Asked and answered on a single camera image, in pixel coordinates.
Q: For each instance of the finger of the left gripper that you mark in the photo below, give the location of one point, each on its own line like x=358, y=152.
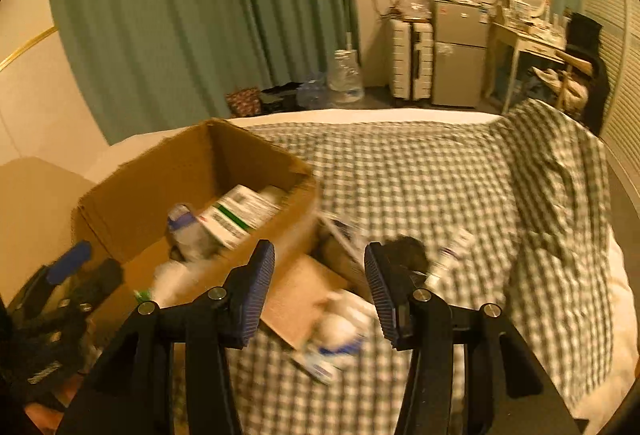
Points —
x=69, y=263

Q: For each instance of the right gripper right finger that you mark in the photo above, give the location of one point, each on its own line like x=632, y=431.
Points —
x=506, y=390

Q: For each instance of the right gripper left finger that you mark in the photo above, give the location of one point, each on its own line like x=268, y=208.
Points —
x=128, y=391

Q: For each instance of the white hair dryer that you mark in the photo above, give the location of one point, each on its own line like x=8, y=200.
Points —
x=174, y=282

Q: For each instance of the white cream tube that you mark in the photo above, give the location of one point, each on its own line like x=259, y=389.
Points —
x=449, y=255

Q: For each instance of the white green medicine box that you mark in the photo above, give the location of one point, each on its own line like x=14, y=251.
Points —
x=236, y=215

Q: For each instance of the white plush toy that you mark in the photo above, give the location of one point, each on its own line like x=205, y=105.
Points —
x=343, y=324

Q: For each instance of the crushed plastic water bottle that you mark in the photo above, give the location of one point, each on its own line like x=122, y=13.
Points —
x=189, y=236

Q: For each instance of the black furry object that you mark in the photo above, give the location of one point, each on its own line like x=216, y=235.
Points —
x=408, y=253

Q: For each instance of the brown cardboard box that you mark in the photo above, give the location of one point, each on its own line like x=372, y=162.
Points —
x=125, y=218

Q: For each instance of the green checkered bed cover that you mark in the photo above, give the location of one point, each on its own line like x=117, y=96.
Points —
x=531, y=189

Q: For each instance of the blue white tissue pack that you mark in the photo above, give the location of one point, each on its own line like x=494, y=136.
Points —
x=324, y=365

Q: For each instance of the large clear water bottle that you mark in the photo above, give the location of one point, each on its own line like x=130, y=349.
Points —
x=344, y=78

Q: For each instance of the white suitcase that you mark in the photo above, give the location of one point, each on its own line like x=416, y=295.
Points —
x=411, y=59

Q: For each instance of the white dressing table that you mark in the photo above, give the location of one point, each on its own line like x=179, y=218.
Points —
x=504, y=36

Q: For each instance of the silver mini fridge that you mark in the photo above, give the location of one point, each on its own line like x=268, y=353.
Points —
x=460, y=41

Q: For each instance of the white louvered wardrobe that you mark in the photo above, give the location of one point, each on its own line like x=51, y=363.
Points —
x=620, y=52

